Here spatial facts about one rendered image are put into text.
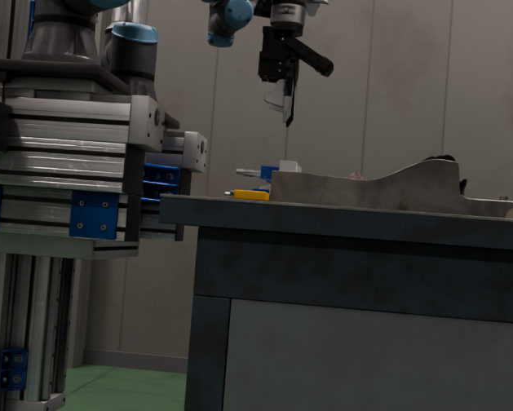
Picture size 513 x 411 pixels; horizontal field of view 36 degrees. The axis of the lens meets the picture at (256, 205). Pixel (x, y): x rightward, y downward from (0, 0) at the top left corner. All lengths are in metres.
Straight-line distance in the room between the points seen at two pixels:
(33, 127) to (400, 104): 2.91
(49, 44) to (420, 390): 0.93
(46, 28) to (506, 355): 1.01
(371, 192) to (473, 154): 2.62
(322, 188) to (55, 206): 0.53
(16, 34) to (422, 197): 0.91
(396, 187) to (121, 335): 2.90
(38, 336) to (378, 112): 2.77
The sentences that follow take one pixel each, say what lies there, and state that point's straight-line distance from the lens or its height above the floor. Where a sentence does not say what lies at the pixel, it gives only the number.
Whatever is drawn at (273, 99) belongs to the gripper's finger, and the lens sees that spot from 1.71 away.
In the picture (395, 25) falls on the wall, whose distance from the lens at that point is 4.31.
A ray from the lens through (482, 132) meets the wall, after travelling 4.25.
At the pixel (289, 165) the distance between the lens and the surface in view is 1.70.
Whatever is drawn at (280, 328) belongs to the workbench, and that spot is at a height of 0.64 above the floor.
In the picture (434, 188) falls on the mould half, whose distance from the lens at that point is 1.64.
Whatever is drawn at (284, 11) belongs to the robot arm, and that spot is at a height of 1.23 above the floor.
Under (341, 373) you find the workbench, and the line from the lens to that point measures 1.04.
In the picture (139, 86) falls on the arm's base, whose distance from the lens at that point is 2.03.
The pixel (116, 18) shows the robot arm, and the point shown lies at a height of 1.30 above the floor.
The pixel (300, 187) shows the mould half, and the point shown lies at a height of 0.86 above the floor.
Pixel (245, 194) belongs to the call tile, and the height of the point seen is 0.83.
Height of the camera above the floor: 0.76
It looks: 2 degrees up
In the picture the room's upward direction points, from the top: 4 degrees clockwise
